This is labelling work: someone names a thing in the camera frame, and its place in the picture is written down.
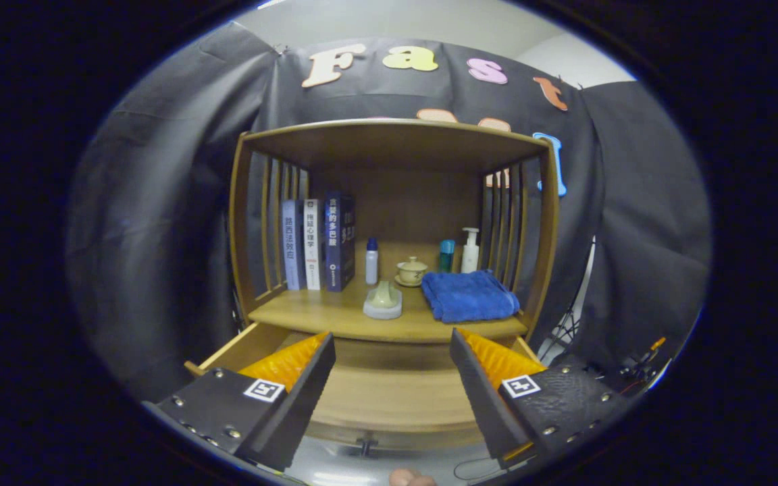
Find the teal bottle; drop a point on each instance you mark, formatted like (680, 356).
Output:
(446, 258)

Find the pale blue book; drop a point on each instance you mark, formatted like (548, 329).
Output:
(292, 246)

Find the dark blue book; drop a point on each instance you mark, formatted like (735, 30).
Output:
(336, 243)

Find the wooden drawer with black knob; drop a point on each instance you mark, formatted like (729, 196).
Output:
(389, 395)

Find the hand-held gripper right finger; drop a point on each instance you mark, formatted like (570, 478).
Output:
(480, 398)

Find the wooden countertop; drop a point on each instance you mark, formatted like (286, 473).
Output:
(328, 317)

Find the beige lidded teacup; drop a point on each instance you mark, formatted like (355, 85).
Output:
(411, 272)

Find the black device with orange part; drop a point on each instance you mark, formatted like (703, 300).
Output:
(632, 371)

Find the wooden cabinet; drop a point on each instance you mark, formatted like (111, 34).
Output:
(416, 202)

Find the folded blue towel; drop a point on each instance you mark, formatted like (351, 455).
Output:
(470, 297)

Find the white bottle with blue cap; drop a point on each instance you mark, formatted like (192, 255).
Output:
(372, 266)

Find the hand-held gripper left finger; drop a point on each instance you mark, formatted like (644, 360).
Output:
(301, 398)

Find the white pump bottle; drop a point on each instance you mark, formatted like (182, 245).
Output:
(471, 258)

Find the pale green ceramic holder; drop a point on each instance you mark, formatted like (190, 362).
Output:
(382, 304)

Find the white book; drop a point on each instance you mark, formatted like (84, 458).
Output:
(313, 246)

